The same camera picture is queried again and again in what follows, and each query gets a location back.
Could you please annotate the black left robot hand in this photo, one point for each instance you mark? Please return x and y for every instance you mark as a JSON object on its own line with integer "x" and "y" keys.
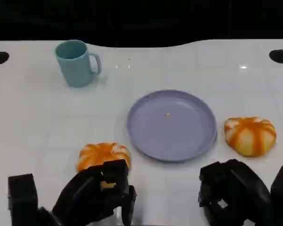
{"x": 89, "y": 200}

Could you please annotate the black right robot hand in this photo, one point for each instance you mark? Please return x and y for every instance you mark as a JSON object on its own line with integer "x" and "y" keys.
{"x": 238, "y": 193}

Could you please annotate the orange and white bread roll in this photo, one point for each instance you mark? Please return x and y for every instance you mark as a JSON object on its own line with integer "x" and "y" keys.
{"x": 101, "y": 153}
{"x": 250, "y": 136}

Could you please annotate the lilac plate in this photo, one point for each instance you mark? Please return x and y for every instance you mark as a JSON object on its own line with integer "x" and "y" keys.
{"x": 172, "y": 127}

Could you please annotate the small orange crumb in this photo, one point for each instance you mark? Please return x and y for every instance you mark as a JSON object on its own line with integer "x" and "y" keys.
{"x": 167, "y": 115}

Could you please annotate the pale green mug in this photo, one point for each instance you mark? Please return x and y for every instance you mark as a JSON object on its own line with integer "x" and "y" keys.
{"x": 73, "y": 68}

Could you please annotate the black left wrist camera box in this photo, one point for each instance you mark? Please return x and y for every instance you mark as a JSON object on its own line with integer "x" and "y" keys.
{"x": 22, "y": 195}

